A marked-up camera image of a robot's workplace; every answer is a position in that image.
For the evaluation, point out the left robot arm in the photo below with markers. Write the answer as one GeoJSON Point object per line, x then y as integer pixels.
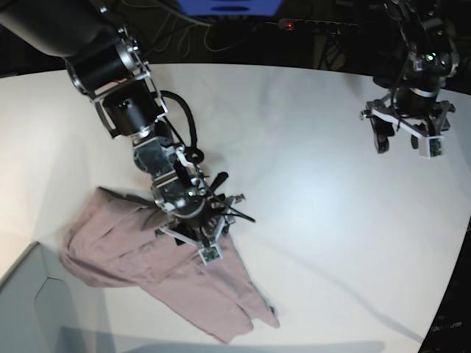
{"type": "Point", "coordinates": [428, 58]}

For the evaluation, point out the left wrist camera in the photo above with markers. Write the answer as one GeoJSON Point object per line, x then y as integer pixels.
{"type": "Point", "coordinates": [431, 146]}

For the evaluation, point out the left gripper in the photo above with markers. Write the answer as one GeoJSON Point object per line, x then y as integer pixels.
{"type": "Point", "coordinates": [416, 111]}

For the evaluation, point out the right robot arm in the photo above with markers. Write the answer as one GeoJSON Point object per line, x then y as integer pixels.
{"type": "Point", "coordinates": [104, 63]}

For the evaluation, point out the pink t-shirt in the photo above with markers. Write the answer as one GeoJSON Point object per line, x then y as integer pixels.
{"type": "Point", "coordinates": [116, 242]}

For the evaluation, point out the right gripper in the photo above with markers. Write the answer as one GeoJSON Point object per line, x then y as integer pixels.
{"type": "Point", "coordinates": [205, 229]}

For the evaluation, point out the blue plastic bin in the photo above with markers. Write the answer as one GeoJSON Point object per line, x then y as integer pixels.
{"type": "Point", "coordinates": [229, 7]}

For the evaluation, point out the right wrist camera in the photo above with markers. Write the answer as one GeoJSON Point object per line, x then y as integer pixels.
{"type": "Point", "coordinates": [211, 253]}

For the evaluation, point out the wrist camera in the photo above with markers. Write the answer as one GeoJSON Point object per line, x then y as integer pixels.
{"type": "Point", "coordinates": [431, 146]}
{"type": "Point", "coordinates": [211, 253]}

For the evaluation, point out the grey cardboard box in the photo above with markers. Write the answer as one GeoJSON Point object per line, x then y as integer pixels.
{"type": "Point", "coordinates": [45, 309]}

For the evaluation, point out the black power strip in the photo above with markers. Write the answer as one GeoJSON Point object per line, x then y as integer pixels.
{"type": "Point", "coordinates": [318, 27]}

